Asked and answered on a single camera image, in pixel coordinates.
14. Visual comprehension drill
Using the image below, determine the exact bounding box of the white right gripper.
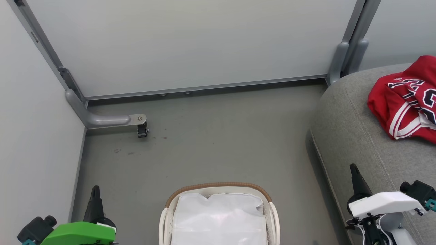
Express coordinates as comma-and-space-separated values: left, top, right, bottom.
347, 163, 427, 221

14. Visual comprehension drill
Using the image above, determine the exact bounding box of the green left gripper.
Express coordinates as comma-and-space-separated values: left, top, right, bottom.
40, 185, 117, 245

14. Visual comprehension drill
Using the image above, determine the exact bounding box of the red basketball jersey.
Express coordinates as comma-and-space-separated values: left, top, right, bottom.
367, 55, 436, 144

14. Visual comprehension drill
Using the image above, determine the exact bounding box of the grey fabric sofa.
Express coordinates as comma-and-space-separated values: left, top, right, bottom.
310, 63, 436, 245

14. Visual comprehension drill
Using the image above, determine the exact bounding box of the white laundry basket brown rim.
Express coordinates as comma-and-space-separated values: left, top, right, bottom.
159, 182, 281, 245

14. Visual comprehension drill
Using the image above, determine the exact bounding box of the grey curved partition leg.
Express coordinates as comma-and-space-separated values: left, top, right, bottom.
65, 89, 147, 130

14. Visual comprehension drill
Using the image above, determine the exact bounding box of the grey partition foot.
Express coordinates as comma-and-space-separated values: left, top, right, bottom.
326, 42, 349, 85
346, 39, 369, 74

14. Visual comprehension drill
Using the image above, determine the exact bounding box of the grey metal partition rail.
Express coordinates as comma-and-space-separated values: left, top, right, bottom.
84, 75, 327, 100

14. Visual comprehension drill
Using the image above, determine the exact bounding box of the grey metal partition post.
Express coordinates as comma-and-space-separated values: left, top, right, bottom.
7, 0, 87, 106
341, 0, 382, 75

